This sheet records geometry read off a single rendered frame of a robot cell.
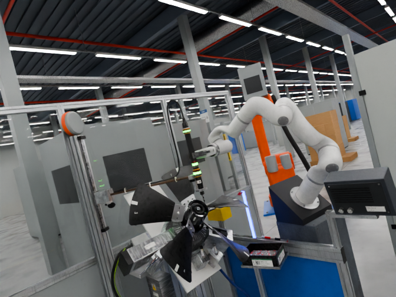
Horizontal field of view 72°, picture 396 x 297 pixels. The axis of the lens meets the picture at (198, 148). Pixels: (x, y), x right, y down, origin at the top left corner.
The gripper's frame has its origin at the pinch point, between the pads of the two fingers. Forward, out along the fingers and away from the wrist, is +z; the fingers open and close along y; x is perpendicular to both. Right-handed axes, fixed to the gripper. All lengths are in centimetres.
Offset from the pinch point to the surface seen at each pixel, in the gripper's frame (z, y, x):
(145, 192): 29.6, 10.0, -12.9
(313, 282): -36, -34, -87
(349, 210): -30, -66, -42
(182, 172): -1.8, 15.3, -9.4
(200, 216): 12.1, -8.5, -31.6
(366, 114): -178, -40, -4
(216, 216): -31, 27, -49
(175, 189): 6.5, 15.2, -17.5
